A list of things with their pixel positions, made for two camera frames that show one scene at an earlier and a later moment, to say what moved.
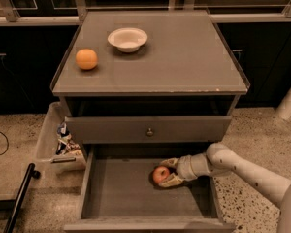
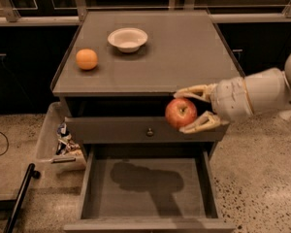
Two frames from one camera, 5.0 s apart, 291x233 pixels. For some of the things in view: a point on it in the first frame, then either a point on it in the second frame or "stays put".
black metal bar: [26, 183] stays put
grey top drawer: [152, 128] stays put
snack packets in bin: [66, 144] stays put
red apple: [160, 173] → [179, 113]
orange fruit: [86, 58] stays put
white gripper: [185, 167] → [230, 98]
